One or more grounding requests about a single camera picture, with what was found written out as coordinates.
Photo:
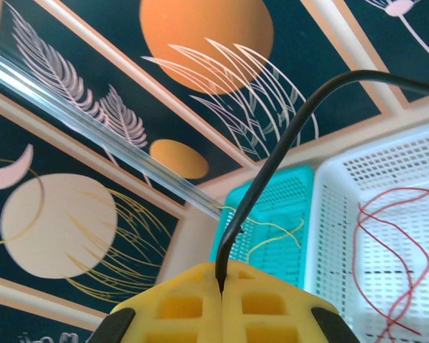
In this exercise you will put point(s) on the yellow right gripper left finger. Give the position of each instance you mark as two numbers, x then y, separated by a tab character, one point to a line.
178	307

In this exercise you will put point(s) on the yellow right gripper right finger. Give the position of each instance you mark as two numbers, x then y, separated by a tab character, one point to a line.
271	307

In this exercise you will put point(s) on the white plastic basket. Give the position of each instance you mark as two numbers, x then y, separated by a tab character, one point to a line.
329	214

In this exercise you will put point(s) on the teal plastic basket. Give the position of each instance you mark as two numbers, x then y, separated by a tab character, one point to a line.
289	186

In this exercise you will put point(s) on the aluminium frame post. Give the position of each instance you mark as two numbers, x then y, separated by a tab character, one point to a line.
128	155

